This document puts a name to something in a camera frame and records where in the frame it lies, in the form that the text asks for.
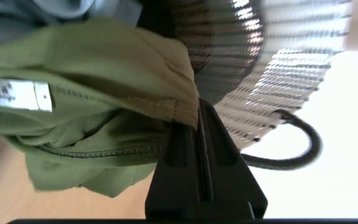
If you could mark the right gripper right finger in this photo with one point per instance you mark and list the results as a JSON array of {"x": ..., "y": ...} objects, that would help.
[{"x": 225, "y": 180}]

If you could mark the green sleeveless shirt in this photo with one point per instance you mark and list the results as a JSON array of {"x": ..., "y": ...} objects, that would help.
[{"x": 104, "y": 62}]

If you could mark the pale grey shorts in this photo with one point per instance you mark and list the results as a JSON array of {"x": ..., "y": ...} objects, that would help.
[{"x": 11, "y": 18}]

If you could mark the white laundry basket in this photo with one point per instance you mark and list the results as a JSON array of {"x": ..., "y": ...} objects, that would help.
[{"x": 291, "y": 77}]

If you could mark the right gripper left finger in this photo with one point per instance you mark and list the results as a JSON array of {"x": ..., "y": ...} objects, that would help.
[{"x": 172, "y": 186}]

